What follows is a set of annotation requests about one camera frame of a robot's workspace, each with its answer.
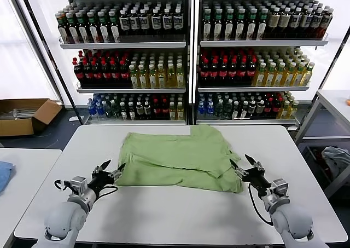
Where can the black slanted metal pole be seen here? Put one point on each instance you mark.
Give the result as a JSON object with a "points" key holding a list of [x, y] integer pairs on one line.
{"points": [[41, 32], [335, 56]]}

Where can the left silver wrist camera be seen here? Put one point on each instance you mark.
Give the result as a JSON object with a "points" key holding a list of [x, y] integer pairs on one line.
{"points": [[78, 183]]}

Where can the white-cap dark bottle blue label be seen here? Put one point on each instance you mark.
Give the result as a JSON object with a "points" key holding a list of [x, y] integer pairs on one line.
{"points": [[178, 22], [124, 23], [156, 23], [316, 24], [167, 22], [134, 23], [325, 24], [295, 23], [144, 23], [306, 23]]}

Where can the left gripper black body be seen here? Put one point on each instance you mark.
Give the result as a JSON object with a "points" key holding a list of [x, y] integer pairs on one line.
{"points": [[99, 181]]}

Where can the white metal shelf unit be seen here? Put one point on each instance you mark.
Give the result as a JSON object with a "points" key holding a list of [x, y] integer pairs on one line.
{"points": [[259, 43], [123, 45]]}

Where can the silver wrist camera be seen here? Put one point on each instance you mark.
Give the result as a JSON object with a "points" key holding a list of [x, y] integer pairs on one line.
{"points": [[78, 183], [280, 187]]}

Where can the green-cap dark tea bottle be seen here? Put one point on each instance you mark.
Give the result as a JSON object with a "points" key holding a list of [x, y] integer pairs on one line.
{"points": [[82, 28], [92, 28], [207, 25], [103, 27], [229, 25], [63, 29], [262, 25], [251, 25], [72, 29], [114, 27], [240, 25], [218, 25]]}

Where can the blue drink bottle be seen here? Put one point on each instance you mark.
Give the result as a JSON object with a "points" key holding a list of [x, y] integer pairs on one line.
{"points": [[201, 109], [99, 109], [210, 109], [92, 109]]}

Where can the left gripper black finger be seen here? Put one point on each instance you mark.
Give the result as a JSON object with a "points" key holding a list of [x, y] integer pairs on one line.
{"points": [[115, 172], [99, 169]]}

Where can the green clear water bottle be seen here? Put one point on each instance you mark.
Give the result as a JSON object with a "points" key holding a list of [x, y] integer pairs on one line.
{"points": [[116, 110], [107, 110], [219, 108], [227, 109]]}

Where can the grey metal frame table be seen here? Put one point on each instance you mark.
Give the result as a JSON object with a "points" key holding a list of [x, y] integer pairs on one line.
{"points": [[332, 100]]}

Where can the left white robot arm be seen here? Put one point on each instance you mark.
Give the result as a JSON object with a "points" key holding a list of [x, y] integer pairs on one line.
{"points": [[63, 218]]}

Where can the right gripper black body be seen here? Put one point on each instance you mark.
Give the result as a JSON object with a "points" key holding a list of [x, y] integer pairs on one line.
{"points": [[257, 179]]}

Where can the small white-cap dark bottle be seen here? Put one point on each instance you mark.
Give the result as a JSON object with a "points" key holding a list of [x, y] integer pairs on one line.
{"points": [[244, 110], [124, 111], [132, 111], [251, 108], [260, 108], [148, 110], [235, 110], [140, 110]]}

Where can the yellow juice bottle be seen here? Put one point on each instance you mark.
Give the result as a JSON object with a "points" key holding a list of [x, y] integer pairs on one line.
{"points": [[134, 77], [283, 110], [152, 77], [260, 75], [180, 111], [180, 76], [299, 75], [162, 76], [143, 77], [307, 75], [171, 76], [269, 75], [292, 110], [279, 75], [172, 111], [289, 75]]}

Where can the small white floor object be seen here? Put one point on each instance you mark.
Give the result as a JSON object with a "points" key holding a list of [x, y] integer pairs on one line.
{"points": [[73, 118]]}

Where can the green polo shirt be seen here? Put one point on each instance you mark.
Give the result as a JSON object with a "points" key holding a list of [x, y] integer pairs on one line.
{"points": [[177, 155]]}

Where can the brown cardboard box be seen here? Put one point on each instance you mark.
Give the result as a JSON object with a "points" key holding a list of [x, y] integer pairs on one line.
{"points": [[16, 127]]}

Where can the grey metal rods bundle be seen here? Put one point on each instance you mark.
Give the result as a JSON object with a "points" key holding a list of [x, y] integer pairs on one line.
{"points": [[22, 113]]}

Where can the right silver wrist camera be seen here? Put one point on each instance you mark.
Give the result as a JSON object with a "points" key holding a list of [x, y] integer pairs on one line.
{"points": [[280, 187]]}

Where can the white-cap dark bottle beige label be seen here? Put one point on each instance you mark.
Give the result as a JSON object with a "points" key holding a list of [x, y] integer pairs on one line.
{"points": [[284, 23], [273, 23]]}

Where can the blue folded cloth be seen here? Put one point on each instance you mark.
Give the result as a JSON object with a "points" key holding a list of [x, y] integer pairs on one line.
{"points": [[4, 176]]}

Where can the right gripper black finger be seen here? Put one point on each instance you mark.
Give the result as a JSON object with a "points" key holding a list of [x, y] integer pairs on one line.
{"points": [[241, 174], [258, 167]]}

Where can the grey crumpled cloth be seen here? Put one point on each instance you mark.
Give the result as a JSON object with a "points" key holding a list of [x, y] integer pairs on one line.
{"points": [[336, 160]]}

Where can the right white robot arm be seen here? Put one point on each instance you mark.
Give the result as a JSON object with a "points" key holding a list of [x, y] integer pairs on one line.
{"points": [[292, 223]]}

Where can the red-cap cola bottle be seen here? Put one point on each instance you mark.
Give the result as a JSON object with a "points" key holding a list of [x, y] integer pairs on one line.
{"points": [[105, 74], [78, 74], [124, 74], [233, 72], [164, 110], [276, 106], [242, 72], [269, 107], [224, 72], [214, 72], [115, 74], [156, 110], [204, 72], [252, 72], [87, 74], [96, 74]]}

